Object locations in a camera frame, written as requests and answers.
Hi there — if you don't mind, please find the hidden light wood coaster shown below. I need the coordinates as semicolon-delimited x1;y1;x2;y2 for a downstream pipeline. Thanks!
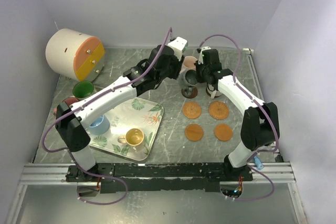
214;124;233;142

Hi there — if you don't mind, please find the green floral tall mug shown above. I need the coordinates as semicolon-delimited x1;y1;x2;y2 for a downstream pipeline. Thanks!
72;81;96;100

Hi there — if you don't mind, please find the large woven rattan coaster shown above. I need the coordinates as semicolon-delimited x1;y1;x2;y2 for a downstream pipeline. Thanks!
208;101;229;120

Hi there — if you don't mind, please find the pink mug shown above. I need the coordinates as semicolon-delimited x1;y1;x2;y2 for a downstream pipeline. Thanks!
181;56;197;71

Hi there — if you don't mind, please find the blue connector clip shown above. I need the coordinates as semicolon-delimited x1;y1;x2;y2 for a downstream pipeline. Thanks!
254;155;264;170

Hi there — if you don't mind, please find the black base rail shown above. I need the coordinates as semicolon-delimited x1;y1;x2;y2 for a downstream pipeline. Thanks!
65;161;254;195

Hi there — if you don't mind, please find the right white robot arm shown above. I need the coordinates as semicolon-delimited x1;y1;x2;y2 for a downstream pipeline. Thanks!
195;47;280;181

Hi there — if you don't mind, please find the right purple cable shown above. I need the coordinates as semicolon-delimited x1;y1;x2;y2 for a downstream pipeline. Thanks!
199;34;280;201

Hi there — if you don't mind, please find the floral serving tray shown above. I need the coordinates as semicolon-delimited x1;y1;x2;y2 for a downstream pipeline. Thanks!
89;98;164;161

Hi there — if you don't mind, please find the yellow mug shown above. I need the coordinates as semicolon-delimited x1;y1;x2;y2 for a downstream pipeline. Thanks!
117;128;145;147

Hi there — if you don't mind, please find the purple cable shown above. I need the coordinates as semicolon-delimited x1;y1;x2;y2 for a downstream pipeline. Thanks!
199;34;280;201
42;26;174;205

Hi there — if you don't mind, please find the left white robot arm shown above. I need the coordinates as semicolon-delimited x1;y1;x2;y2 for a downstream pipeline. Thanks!
55;42;185;182

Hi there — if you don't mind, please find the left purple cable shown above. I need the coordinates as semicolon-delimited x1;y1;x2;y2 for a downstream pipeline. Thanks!
42;26;174;205

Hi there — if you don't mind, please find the blue mug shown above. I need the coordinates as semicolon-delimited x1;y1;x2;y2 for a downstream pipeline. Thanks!
88;115;110;135

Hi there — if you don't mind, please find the smooth light wood coaster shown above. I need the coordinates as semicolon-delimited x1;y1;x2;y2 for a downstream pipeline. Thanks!
184;124;204;142

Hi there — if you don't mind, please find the white cylindrical drawer box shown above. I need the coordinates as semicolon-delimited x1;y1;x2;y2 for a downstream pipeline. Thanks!
45;28;105;82

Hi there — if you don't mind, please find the dark walnut coaster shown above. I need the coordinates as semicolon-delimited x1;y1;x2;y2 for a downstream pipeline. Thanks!
181;87;198;99

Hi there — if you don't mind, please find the grey mug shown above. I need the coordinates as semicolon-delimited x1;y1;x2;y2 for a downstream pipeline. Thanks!
178;69;197;98

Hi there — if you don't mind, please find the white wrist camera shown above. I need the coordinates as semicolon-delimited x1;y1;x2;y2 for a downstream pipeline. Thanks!
197;46;211;64
167;37;188;60

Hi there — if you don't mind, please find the beige mug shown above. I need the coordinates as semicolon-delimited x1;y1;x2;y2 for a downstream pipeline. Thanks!
206;85;222;99

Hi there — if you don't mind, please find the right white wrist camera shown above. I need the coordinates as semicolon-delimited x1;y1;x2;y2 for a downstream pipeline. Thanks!
197;46;211;64

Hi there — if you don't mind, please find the red floral tall mug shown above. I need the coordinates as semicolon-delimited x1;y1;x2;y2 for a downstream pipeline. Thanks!
53;97;79;117

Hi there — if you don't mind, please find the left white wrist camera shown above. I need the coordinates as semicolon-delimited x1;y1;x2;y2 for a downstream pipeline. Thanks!
167;37;188;60

